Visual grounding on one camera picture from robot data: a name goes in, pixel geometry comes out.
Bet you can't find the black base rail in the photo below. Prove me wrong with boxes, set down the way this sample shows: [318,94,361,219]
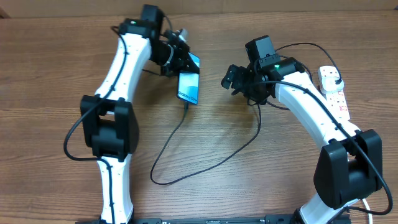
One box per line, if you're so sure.
[74,214,352,224]

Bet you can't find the black USB charging cable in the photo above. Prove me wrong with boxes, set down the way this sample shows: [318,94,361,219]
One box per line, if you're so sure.
[150,42,344,186]

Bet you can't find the Samsung Galaxy smartphone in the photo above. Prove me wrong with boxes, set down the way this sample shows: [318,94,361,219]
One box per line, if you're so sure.
[177,53,200,105]

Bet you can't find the white charger adapter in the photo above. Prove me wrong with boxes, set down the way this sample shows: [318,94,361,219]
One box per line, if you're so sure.
[320,77,345,94]

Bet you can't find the white power strip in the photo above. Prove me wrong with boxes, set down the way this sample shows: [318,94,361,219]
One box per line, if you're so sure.
[318,65,350,120]

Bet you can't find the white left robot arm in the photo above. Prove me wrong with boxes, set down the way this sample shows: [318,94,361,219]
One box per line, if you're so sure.
[80,4,200,223]

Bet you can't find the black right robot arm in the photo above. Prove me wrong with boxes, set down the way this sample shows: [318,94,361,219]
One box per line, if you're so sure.
[221,35,387,223]

